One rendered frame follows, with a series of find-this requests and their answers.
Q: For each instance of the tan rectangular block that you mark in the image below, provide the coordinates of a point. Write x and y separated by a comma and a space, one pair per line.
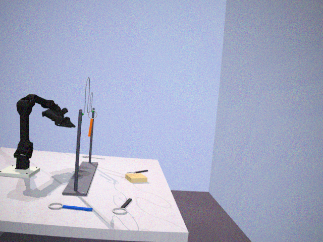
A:
136, 177

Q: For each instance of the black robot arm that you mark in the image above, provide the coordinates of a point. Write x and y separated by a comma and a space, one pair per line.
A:
24, 108

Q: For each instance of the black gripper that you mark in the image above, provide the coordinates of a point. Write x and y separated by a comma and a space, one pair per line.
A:
62, 121

